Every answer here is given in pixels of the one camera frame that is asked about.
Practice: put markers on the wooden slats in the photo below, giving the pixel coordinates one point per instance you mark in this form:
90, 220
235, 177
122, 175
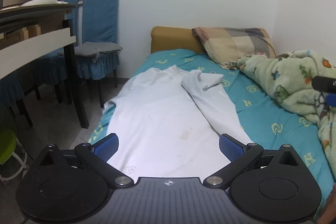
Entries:
26, 32

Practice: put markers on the blue covered chair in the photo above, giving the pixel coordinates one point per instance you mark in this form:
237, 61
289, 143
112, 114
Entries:
52, 66
10, 92
99, 19

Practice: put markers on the white plate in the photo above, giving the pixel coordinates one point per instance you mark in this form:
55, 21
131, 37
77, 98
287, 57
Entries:
40, 1

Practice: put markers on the white shirt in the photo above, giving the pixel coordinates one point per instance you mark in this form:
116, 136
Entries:
162, 113

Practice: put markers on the mustard headboard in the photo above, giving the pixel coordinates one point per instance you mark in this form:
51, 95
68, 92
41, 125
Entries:
173, 39

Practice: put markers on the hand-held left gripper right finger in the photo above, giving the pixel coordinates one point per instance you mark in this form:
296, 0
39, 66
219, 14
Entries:
231, 148

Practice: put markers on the black and white table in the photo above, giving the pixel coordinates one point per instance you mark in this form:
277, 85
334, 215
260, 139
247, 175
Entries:
34, 45

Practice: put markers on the plaid pillow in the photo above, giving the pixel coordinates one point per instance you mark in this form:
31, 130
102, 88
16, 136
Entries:
236, 45

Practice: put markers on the green printed fleece blanket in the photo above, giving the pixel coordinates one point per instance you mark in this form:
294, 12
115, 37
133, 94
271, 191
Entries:
288, 77

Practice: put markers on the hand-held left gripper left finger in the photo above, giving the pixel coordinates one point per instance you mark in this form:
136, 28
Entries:
106, 147

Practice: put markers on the person's right forearm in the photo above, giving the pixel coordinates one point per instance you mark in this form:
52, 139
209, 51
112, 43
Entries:
331, 203

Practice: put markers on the green stool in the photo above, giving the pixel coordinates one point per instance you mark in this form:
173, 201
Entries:
6, 145

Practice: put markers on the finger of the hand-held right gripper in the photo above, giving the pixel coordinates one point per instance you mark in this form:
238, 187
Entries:
324, 83
332, 100

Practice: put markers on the grey seat cushion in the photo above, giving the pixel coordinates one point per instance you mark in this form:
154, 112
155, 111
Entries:
97, 48

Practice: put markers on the bed with teal printed sheet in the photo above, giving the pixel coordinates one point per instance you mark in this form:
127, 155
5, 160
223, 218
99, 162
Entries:
262, 113

